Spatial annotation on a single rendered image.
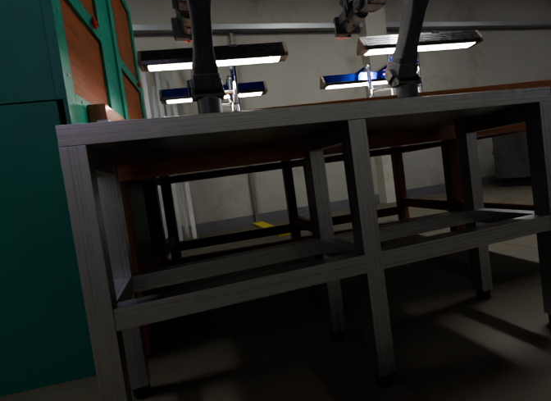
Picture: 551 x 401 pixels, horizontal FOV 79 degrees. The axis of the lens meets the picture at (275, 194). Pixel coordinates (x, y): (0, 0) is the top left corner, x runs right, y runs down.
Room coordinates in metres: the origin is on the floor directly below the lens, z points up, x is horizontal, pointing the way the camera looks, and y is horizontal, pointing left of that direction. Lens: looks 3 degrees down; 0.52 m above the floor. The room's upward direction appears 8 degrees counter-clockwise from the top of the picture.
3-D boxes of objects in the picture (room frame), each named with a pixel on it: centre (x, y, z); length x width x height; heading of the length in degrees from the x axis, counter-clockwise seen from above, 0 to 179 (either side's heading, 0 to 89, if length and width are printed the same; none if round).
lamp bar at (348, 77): (2.18, -0.68, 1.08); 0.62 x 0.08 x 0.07; 100
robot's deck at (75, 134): (1.20, -0.09, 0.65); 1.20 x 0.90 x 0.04; 105
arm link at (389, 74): (1.05, -0.44, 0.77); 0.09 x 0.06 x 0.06; 105
